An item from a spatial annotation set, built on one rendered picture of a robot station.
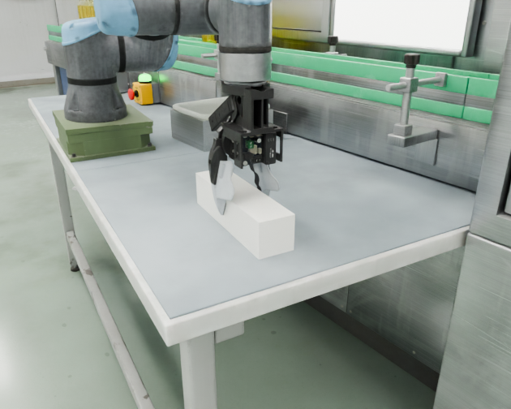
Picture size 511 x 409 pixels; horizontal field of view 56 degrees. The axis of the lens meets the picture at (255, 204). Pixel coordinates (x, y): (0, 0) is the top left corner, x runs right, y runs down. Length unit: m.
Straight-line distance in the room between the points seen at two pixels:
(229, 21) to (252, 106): 0.12
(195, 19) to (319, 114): 0.58
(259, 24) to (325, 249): 0.34
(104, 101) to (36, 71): 6.20
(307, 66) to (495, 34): 0.44
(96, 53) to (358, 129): 0.64
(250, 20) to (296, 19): 0.91
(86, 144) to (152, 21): 0.52
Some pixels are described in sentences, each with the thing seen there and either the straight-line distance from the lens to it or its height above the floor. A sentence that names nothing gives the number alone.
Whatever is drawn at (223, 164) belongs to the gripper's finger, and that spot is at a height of 0.87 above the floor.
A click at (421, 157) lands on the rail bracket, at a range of 1.07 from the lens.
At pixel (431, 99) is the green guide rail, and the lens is 1.07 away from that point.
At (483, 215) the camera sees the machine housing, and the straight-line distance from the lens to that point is 0.84.
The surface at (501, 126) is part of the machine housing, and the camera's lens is 0.79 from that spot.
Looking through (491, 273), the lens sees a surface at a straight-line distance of 0.86.
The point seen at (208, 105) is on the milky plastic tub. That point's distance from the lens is 1.38.
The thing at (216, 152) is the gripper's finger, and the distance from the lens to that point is 0.74.
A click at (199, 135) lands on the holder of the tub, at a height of 0.79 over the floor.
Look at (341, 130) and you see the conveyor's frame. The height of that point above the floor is 0.80.
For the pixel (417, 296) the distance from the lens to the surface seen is 1.48.
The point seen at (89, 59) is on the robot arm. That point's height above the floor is 0.97.
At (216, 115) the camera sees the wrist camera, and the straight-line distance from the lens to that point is 0.79.
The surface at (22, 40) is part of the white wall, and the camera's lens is 7.35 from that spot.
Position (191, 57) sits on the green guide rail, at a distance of 1.60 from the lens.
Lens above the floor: 1.10
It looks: 23 degrees down
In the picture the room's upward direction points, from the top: straight up
